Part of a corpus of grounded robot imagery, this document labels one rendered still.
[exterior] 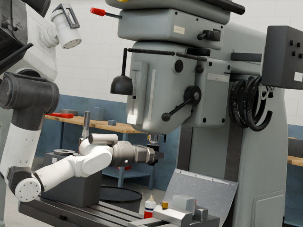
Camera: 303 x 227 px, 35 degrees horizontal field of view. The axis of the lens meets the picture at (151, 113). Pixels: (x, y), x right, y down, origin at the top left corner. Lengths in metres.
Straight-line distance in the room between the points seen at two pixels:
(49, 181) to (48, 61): 0.37
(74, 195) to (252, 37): 0.97
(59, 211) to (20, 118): 0.63
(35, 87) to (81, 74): 6.91
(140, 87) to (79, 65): 6.76
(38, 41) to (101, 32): 6.54
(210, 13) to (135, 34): 0.28
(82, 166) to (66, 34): 0.42
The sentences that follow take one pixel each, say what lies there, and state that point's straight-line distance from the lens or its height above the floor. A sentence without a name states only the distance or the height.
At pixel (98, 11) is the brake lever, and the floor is 1.70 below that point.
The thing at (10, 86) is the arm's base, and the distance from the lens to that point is 1.38.
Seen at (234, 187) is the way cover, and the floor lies 1.11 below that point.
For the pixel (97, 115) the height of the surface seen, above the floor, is 0.96.
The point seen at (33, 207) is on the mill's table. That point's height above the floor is 0.92.
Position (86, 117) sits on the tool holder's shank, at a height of 1.32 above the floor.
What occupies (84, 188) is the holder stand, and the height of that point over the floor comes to 1.05.
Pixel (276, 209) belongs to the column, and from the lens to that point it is 2.23.
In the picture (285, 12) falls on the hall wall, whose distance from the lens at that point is 6.23.
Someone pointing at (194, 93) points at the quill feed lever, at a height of 1.46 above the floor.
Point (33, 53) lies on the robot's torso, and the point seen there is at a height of 1.53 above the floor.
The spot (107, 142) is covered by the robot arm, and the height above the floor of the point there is 1.27.
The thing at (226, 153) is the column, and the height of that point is 1.23.
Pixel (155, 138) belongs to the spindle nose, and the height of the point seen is 1.29.
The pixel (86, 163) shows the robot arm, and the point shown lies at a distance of 1.55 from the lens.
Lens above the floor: 1.47
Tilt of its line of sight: 3 degrees down
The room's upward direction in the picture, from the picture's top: 6 degrees clockwise
